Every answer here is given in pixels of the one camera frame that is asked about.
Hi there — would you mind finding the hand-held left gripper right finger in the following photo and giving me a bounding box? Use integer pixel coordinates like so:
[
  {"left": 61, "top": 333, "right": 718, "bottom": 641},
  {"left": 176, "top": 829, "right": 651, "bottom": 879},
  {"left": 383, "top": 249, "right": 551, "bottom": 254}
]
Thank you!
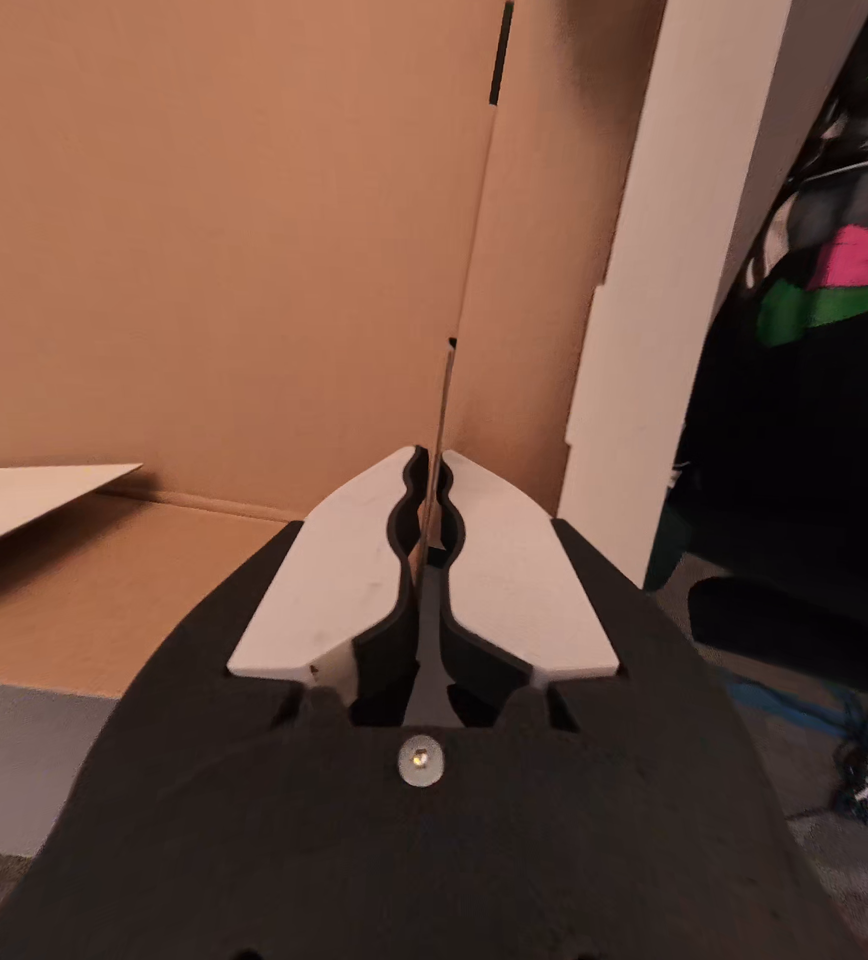
[{"left": 432, "top": 450, "right": 621, "bottom": 712}]

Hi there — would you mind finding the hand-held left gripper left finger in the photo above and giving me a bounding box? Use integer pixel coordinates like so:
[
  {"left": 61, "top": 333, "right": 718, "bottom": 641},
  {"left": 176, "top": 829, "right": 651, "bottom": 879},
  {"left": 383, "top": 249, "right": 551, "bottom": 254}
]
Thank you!
[{"left": 227, "top": 445, "right": 431, "bottom": 712}]

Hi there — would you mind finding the white and brown cardboard box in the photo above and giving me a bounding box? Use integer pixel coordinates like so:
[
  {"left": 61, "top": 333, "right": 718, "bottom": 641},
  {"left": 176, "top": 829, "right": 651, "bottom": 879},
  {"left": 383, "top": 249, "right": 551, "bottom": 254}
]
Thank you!
[{"left": 0, "top": 0, "right": 795, "bottom": 699}]

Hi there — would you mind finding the thin white cord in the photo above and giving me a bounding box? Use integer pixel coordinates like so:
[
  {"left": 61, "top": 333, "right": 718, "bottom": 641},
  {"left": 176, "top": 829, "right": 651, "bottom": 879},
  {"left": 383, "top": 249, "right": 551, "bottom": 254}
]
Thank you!
[{"left": 809, "top": 148, "right": 868, "bottom": 183}]

